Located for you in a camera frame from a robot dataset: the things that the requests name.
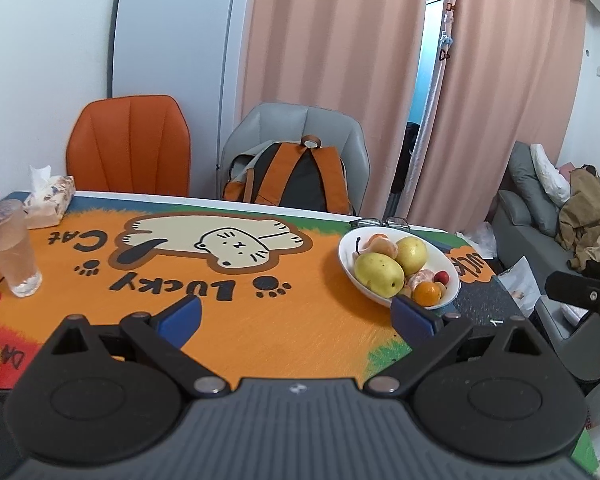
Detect large yellow pear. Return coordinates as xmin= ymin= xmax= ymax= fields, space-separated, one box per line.
xmin=396 ymin=236 xmax=428 ymax=276

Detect grey chair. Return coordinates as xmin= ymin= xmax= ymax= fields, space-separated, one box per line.
xmin=219 ymin=103 xmax=370 ymax=212

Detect red lychee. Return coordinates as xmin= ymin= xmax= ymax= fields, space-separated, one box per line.
xmin=434 ymin=271 xmax=450 ymax=285

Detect pink curtain right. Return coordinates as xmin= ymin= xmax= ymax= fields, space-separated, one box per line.
xmin=399 ymin=0 xmax=586 ymax=232

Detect pink curtain left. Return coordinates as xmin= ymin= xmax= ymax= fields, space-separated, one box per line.
xmin=242 ymin=0 xmax=426 ymax=217

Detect brown clothes pile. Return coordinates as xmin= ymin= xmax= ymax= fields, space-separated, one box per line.
xmin=557 ymin=165 xmax=600 ymax=278

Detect colourful cat table mat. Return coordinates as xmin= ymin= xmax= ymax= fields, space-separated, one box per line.
xmin=0 ymin=193 xmax=588 ymax=479

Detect orange chair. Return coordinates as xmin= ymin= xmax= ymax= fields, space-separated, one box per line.
xmin=66 ymin=96 xmax=192 ymax=196

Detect pink curtain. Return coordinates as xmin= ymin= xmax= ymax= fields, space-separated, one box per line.
xmin=242 ymin=0 xmax=426 ymax=217
xmin=399 ymin=0 xmax=586 ymax=232

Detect white ceramic plate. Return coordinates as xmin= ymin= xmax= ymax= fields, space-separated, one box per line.
xmin=338 ymin=228 xmax=460 ymax=310

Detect tissue box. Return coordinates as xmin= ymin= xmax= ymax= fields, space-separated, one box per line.
xmin=23 ymin=166 xmax=76 ymax=230

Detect clear plastic cup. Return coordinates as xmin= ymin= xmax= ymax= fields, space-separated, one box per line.
xmin=0 ymin=200 xmax=42 ymax=298

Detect eyeglasses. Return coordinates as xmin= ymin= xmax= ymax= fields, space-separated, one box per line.
xmin=349 ymin=217 xmax=411 ymax=232

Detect white refrigerator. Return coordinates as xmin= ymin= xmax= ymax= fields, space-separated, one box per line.
xmin=112 ymin=0 xmax=253 ymax=198

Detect orange tangerine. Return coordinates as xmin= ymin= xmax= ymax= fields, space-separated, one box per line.
xmin=411 ymin=282 xmax=445 ymax=308

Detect green yellow pear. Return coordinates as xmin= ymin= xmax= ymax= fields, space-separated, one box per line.
xmin=354 ymin=252 xmax=405 ymax=298

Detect grey sofa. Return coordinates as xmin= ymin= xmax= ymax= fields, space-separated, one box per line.
xmin=492 ymin=141 xmax=600 ymax=389

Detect orange and black backpack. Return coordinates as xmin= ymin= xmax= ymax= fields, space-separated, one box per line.
xmin=223 ymin=136 xmax=354 ymax=214

